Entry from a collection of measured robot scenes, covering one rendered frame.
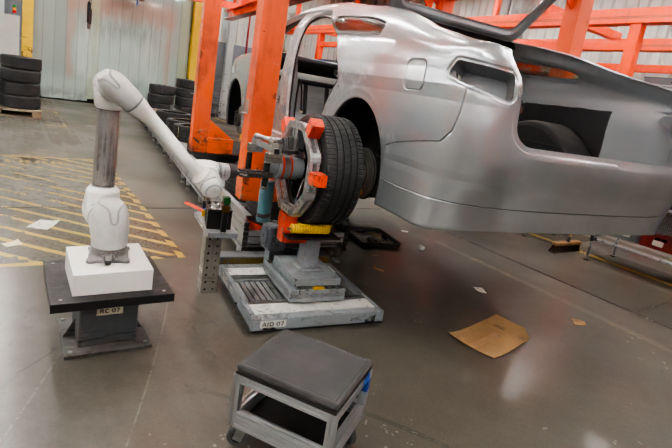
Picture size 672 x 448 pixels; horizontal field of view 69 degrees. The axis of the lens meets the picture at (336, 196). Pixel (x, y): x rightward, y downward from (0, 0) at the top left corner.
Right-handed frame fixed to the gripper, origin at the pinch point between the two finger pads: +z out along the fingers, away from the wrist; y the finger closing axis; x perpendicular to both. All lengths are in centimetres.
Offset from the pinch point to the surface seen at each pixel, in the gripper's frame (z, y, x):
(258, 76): 8, -62, 51
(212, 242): -16, -32, -50
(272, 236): 25, -41, -49
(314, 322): 33, 20, -79
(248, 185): 11, -62, -20
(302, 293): 30, 6, -68
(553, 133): 210, 2, 45
